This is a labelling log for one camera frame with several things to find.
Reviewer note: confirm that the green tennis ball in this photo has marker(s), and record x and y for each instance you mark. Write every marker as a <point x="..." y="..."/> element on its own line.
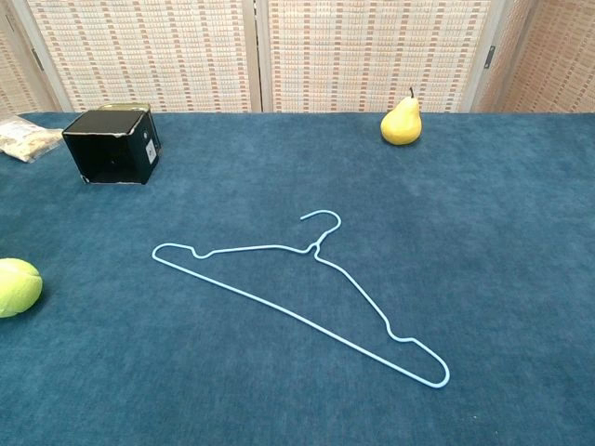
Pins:
<point x="16" y="288"/>

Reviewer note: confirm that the black open cardboard box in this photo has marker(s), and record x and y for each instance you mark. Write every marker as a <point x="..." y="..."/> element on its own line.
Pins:
<point x="111" y="148"/>

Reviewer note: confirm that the yellow pear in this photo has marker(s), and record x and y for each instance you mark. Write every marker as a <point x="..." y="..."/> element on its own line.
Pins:
<point x="402" y="123"/>

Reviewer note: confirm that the woven folding screen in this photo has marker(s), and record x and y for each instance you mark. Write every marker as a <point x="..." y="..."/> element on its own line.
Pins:
<point x="297" y="51"/>

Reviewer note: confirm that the clear plastic snack bag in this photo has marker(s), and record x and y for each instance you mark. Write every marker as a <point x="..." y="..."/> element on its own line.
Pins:
<point x="28" y="139"/>

